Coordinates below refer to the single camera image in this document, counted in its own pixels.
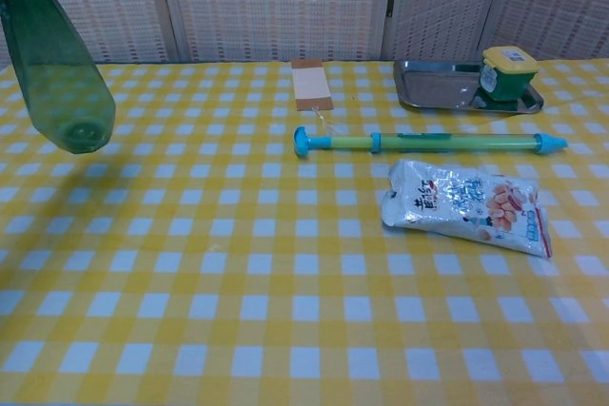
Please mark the green spray bottle black trigger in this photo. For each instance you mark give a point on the green spray bottle black trigger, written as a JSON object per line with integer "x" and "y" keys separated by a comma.
{"x": 52, "y": 68}

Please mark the green blue water pump toy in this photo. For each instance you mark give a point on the green blue water pump toy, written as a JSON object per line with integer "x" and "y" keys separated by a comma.
{"x": 428, "y": 142}

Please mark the yellow white checkered tablecloth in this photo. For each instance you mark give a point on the yellow white checkered tablecloth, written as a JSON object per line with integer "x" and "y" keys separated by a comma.
{"x": 304, "y": 311}

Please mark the stainless steel tray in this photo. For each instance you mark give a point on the stainless steel tray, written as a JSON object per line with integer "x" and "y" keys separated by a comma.
{"x": 433, "y": 85}

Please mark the white snack bag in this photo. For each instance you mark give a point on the white snack bag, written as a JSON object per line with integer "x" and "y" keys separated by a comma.
{"x": 471, "y": 208}

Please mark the woven folding screen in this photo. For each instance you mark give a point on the woven folding screen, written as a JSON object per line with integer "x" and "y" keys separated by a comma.
{"x": 285, "y": 2}

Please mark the green box yellow lid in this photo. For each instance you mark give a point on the green box yellow lid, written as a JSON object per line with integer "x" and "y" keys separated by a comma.
{"x": 507, "y": 77}

